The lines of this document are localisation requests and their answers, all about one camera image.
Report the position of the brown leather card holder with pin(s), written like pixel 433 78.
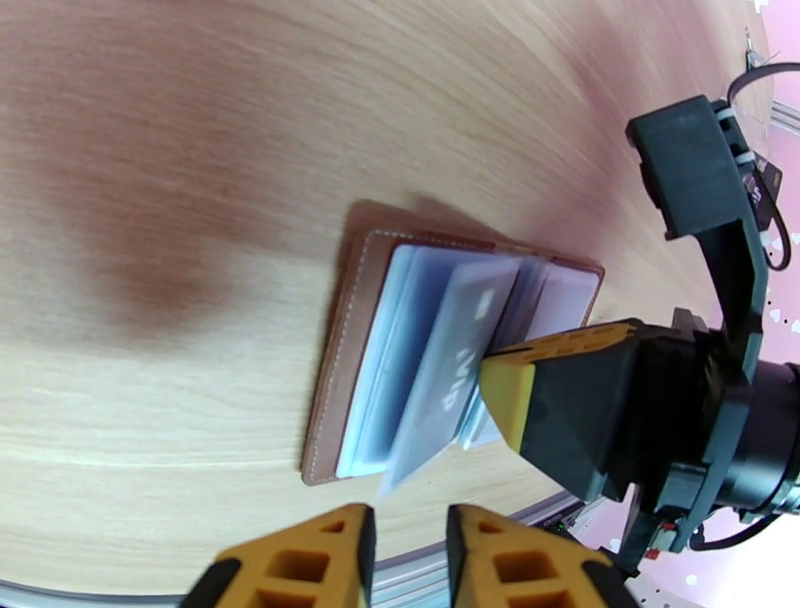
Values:
pixel 337 387

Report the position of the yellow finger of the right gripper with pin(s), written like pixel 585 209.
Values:
pixel 575 419
pixel 581 337

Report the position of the aluminium rail deck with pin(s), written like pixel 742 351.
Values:
pixel 412 572

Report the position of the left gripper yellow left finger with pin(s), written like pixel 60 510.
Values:
pixel 300 575

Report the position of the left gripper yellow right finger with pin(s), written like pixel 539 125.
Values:
pixel 512 575

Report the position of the dark credit card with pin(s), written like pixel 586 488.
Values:
pixel 450 350

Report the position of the green binder clip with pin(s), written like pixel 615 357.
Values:
pixel 749 57

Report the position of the right black wrist camera box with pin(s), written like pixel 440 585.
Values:
pixel 687 162

